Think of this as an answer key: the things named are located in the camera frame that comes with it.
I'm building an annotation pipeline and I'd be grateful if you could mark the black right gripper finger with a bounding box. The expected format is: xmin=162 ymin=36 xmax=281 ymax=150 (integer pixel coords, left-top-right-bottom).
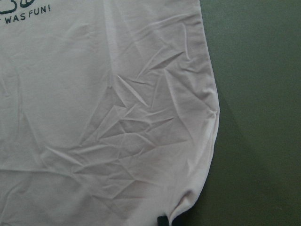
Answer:
xmin=157 ymin=216 xmax=168 ymax=226

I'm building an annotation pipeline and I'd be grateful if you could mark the pink t-shirt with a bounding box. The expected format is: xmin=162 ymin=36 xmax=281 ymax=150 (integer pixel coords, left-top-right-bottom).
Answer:
xmin=0 ymin=0 xmax=220 ymax=226

